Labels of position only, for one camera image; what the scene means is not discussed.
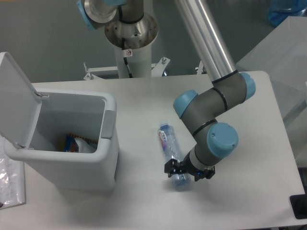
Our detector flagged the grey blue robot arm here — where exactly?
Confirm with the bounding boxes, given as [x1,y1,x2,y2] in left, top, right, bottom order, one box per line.
[77,0,256,181]

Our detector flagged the metal clamp bolt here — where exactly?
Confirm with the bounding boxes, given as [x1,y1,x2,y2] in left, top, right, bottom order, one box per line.
[195,61,207,75]

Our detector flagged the clear plastic water bottle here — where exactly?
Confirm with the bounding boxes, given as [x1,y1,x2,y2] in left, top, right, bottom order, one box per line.
[157,121,191,192]

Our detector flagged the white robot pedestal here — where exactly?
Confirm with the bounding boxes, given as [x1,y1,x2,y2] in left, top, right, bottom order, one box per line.
[114,45,152,79]

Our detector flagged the white bracket with bolts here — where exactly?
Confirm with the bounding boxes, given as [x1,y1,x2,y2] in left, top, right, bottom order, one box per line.
[83,57,171,81]

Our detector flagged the blue water jug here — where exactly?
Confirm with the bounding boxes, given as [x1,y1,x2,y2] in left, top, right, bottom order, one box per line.
[267,0,307,27]

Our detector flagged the blue orange snack packet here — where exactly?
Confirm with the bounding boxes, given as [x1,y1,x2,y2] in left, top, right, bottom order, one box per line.
[63,133,98,152]

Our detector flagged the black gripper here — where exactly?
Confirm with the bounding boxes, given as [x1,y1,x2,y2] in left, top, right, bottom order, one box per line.
[164,159,215,182]

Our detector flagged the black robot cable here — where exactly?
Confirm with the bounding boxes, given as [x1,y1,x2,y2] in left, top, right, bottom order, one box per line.
[121,38,133,79]

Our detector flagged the clear plastic sheet sleeve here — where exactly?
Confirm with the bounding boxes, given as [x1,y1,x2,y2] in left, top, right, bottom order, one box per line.
[0,136,26,210]

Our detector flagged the clear plastic bag wrapper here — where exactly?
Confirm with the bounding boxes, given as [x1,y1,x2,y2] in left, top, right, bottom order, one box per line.
[74,138,96,153]

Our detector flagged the black device at edge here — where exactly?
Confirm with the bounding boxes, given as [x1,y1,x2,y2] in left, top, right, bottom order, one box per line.
[290,194,307,219]

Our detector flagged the white trash can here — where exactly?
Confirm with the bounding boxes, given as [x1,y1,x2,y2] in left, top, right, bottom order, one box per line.
[0,52,119,190]

